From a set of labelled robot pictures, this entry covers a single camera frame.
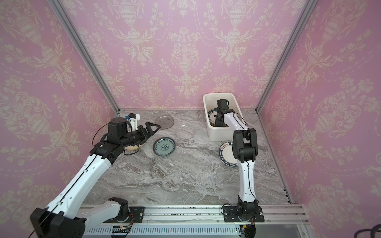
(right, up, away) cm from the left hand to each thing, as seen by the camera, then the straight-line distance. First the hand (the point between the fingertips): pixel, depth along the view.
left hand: (157, 131), depth 72 cm
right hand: (+36, +11, +34) cm, 51 cm away
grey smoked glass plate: (-4, +5, +41) cm, 42 cm away
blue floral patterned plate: (-2, -12, +27) cm, 30 cm away
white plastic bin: (+31, +19, +41) cm, 54 cm away
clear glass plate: (+12, -3, +36) cm, 38 cm away
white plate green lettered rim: (+40, -18, +27) cm, 52 cm away
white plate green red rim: (+31, +7, +29) cm, 43 cm away
